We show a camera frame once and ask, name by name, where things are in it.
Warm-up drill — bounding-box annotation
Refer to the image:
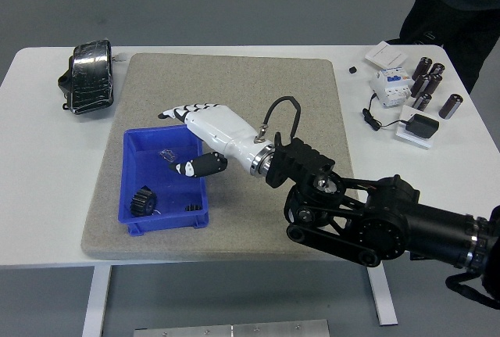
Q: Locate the grey-brown mat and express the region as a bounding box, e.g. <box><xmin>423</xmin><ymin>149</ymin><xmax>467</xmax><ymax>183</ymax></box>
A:
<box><xmin>80</xmin><ymin>52</ymin><xmax>363</xmax><ymax>260</ymax></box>

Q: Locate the white wall switch plate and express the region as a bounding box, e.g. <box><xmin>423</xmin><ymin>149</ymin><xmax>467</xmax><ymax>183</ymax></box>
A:
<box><xmin>364</xmin><ymin>40</ymin><xmax>409</xmax><ymax>70</ymax></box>

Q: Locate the white circuit breaker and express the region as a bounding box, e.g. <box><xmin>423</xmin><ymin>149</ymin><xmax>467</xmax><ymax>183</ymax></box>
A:
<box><xmin>369</xmin><ymin>66</ymin><xmax>413</xmax><ymax>109</ymax></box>

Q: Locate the black tape-wrapped device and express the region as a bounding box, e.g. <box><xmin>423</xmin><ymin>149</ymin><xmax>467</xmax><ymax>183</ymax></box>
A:
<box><xmin>57</xmin><ymin>39</ymin><xmax>116</xmax><ymax>116</ymax></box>

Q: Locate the black adapter cord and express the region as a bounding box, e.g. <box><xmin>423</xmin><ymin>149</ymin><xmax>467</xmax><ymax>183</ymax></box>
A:
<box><xmin>362</xmin><ymin>93</ymin><xmax>410</xmax><ymax>131</ymax></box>

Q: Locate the person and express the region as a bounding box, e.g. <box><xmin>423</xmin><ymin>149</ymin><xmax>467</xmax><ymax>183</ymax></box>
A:
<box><xmin>397</xmin><ymin>0</ymin><xmax>500</xmax><ymax>95</ymax></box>

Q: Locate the blue plastic box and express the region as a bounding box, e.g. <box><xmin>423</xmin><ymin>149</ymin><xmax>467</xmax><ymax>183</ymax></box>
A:
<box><xmin>117</xmin><ymin>125</ymin><xmax>210</xmax><ymax>235</ymax></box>

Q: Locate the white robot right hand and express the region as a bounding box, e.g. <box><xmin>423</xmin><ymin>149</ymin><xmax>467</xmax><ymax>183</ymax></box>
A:
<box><xmin>157</xmin><ymin>102</ymin><xmax>273</xmax><ymax>178</ymax></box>

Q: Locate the silver metal plate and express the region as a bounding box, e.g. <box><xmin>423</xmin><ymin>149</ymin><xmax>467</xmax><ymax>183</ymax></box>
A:
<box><xmin>134</xmin><ymin>318</ymin><xmax>330</xmax><ymax>337</ymax></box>

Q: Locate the large black gear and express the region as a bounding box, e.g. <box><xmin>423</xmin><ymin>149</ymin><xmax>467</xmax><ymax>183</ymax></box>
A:
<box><xmin>127</xmin><ymin>185</ymin><xmax>158</xmax><ymax>217</ymax></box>

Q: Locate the white table leg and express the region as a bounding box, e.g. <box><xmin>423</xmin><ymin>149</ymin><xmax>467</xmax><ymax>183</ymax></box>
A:
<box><xmin>81</xmin><ymin>265</ymin><xmax>113</xmax><ymax>337</ymax></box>
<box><xmin>369</xmin><ymin>264</ymin><xmax>398</xmax><ymax>327</ymax></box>

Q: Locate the black power adapter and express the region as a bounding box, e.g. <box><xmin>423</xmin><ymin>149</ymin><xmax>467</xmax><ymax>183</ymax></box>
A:
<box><xmin>405</xmin><ymin>113</ymin><xmax>440</xmax><ymax>139</ymax></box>

